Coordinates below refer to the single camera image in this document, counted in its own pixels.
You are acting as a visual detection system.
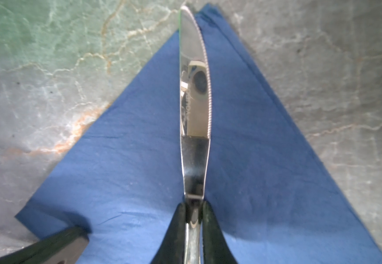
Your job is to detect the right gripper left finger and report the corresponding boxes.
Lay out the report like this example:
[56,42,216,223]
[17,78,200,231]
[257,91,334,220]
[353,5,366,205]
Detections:
[151,203,186,264]

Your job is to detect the dark blue paper napkin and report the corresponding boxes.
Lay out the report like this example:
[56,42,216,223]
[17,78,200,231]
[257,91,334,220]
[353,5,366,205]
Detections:
[16,4,382,264]

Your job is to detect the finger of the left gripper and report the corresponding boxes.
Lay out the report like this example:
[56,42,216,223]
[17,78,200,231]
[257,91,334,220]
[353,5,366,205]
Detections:
[0,227,89,264]

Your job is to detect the silver knife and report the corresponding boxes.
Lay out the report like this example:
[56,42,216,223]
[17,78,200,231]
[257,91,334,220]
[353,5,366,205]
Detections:
[179,5,212,264]

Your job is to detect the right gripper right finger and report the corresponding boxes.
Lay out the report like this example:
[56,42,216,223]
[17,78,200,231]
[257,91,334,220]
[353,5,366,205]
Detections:
[202,201,238,264]

